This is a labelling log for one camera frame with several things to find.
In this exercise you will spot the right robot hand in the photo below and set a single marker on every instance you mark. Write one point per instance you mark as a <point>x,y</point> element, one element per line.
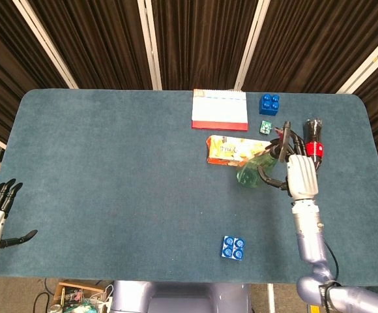
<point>301,177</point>

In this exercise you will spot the green spray bottle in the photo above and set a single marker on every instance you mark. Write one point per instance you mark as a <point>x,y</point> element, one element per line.
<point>257,169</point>

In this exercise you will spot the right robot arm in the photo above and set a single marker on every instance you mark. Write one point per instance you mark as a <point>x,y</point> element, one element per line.
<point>316,261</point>

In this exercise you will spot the cola bottle with red label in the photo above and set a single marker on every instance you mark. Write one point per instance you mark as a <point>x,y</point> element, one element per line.
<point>314,140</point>

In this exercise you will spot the small green card box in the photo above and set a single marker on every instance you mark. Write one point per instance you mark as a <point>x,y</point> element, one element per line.
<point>265,127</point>

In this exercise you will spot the yellow snack box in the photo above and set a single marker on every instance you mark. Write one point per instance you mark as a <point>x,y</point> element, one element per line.
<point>228,150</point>

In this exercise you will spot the blue building block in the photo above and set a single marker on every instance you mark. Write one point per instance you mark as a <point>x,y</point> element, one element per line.
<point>269,104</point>

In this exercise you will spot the blue block with white rings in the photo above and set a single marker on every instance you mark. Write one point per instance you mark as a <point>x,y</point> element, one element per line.
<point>233,247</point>

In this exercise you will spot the white and red desk calendar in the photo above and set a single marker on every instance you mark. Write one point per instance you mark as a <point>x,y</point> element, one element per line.
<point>219,111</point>

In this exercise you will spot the cardboard box of clutter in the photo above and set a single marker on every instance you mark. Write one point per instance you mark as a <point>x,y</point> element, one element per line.
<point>78,295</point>

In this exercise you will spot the blue table mat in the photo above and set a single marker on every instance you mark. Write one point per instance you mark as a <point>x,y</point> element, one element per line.
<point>110,182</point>

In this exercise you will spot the robot torso base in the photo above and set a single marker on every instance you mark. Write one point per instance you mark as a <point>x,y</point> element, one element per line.
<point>179,296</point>

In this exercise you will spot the white folding screen frame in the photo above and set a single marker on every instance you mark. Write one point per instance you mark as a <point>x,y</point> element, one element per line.
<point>368,65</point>
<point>45,42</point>
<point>251,42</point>
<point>150,42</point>

